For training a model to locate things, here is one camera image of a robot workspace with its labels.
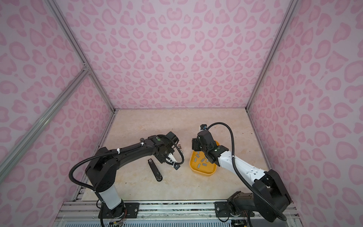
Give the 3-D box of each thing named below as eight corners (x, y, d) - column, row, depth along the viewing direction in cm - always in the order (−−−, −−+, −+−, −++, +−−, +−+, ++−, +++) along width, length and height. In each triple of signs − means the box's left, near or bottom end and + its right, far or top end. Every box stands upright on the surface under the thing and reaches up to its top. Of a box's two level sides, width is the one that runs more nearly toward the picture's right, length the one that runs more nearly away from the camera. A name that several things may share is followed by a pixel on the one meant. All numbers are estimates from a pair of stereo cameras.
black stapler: (158, 182, 85) (157, 180, 81) (147, 164, 92) (146, 161, 89) (163, 179, 86) (162, 177, 83) (152, 161, 93) (151, 158, 90)
